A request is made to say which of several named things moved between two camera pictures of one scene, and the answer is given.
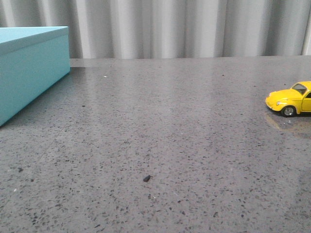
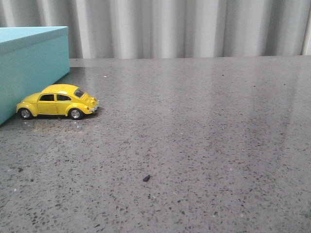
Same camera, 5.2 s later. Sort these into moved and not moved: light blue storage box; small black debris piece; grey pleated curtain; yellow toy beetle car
Moved: yellow toy beetle car
Not moved: grey pleated curtain; light blue storage box; small black debris piece
